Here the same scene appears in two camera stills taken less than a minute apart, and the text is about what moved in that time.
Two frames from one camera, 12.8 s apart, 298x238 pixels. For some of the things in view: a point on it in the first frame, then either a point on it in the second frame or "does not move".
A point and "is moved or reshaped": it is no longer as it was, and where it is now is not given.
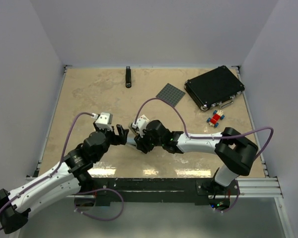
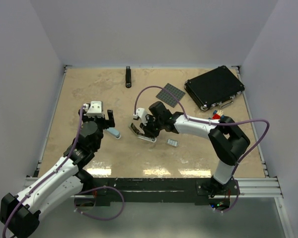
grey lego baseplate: [171, 94] does not move
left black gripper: [118, 139] → [107, 123]
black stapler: [128, 84] does not move
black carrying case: [217, 86] does not move
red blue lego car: [217, 115] does not move
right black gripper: [141, 144] → [147, 129]
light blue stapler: [131, 142] is moved or reshaped
